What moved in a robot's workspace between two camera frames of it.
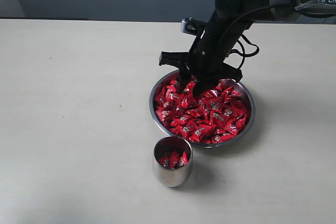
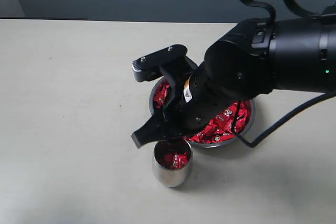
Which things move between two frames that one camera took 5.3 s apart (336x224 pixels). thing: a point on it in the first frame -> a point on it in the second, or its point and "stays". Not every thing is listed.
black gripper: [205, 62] -> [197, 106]
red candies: [174, 160] stays
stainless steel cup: [172, 158] stays
